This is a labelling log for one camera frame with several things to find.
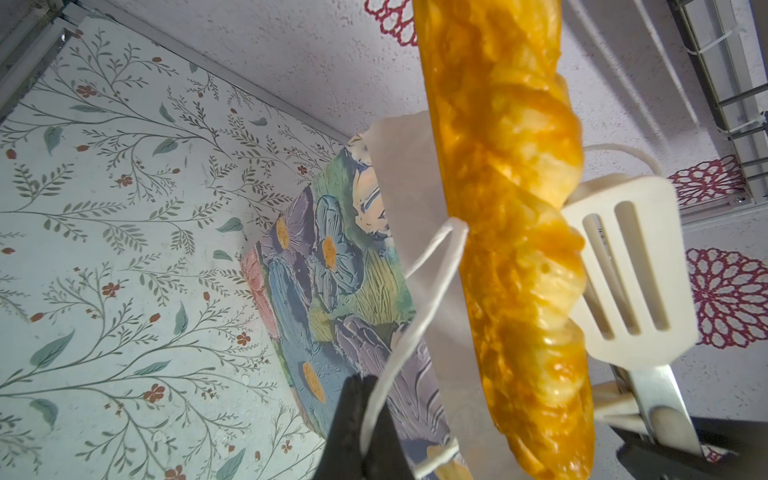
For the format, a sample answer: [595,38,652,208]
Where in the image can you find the black wall shelf rack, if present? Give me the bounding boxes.
[667,0,767,203]

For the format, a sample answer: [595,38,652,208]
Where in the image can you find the floral paper gift bag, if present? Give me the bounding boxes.
[243,112,525,479]

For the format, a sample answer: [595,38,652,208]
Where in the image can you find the long twisted orange bread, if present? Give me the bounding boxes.
[413,1,595,479]

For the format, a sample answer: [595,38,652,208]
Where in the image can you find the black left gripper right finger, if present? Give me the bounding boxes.
[614,417,767,480]

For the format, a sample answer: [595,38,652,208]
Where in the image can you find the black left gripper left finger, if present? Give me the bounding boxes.
[313,374,414,480]

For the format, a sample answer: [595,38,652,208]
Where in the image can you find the white metal serving tongs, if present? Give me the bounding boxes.
[562,174,703,456]

